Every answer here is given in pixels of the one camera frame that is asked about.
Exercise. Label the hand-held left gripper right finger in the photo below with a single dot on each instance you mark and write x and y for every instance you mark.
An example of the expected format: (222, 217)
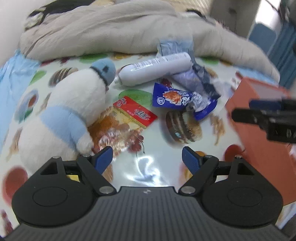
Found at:
(190, 160)

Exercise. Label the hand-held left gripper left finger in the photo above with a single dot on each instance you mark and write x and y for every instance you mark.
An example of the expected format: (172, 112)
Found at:
(104, 160)

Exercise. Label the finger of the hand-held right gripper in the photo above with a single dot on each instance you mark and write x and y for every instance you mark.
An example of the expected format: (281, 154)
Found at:
(266, 104)
(249, 115)

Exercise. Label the orange cardboard box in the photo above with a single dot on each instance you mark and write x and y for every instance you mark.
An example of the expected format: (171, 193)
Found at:
(259, 157)

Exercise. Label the red clear snack packet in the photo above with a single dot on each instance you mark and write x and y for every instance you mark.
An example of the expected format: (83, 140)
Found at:
(129, 115)

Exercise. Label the blue snack packet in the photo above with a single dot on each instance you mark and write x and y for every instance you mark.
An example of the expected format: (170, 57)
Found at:
(171, 98)

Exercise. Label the fruit printed sheet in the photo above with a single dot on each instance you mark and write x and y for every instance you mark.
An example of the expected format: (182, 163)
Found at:
(148, 143)

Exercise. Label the dark blue plastic wrapper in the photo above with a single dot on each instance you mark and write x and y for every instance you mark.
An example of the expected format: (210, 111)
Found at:
(203, 76)

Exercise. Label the blue curtain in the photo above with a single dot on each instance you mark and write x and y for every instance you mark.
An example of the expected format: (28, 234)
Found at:
(284, 46)

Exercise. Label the blue padded board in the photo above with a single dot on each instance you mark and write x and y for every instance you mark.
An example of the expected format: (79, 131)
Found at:
(261, 37)

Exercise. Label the white plush duck toy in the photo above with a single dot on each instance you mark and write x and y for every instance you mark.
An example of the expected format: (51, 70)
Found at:
(69, 92)

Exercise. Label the grey wardrobe cabinet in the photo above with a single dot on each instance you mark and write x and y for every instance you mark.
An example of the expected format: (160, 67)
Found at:
(231, 14)

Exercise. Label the white tube package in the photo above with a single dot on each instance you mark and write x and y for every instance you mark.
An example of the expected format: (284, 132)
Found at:
(152, 69)

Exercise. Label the black cloth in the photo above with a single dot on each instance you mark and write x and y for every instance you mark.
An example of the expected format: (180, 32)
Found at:
(196, 12)

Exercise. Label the light blue bed sheet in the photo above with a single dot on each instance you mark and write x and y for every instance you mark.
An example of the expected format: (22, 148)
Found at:
(13, 76)

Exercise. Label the grey duvet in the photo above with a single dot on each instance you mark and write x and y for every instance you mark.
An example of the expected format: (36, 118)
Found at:
(115, 27)

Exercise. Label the black clothes heap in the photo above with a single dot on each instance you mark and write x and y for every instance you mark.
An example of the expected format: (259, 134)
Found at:
(57, 5)

